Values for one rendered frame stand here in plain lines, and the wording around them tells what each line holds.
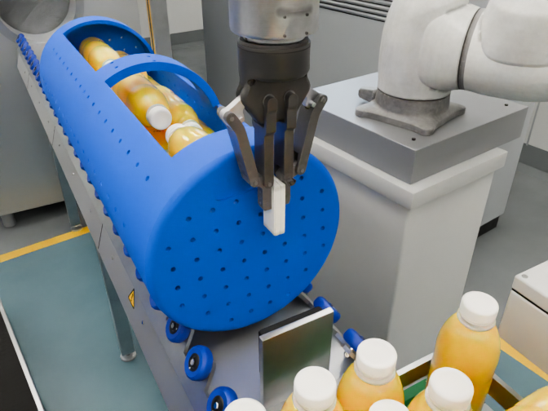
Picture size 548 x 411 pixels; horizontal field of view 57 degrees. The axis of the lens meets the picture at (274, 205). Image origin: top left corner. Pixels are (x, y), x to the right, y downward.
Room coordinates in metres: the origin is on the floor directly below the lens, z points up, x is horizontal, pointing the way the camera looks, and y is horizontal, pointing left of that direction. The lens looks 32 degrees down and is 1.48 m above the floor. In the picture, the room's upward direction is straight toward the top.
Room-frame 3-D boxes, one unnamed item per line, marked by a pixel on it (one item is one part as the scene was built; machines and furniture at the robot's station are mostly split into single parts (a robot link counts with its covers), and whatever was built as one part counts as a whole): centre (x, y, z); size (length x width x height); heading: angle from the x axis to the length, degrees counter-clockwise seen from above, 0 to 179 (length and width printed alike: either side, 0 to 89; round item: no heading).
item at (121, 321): (1.32, 0.55, 0.31); 0.06 x 0.06 x 0.63; 29
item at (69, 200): (2.17, 1.03, 0.31); 0.06 x 0.06 x 0.63; 29
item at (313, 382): (0.31, -0.04, 1.09); 0.04 x 0.04 x 0.02
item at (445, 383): (0.31, -0.16, 1.09); 0.04 x 0.04 x 0.02
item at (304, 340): (0.44, -0.02, 0.99); 0.10 x 0.02 x 0.12; 119
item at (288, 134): (0.53, -0.01, 1.25); 0.04 x 0.01 x 0.11; 29
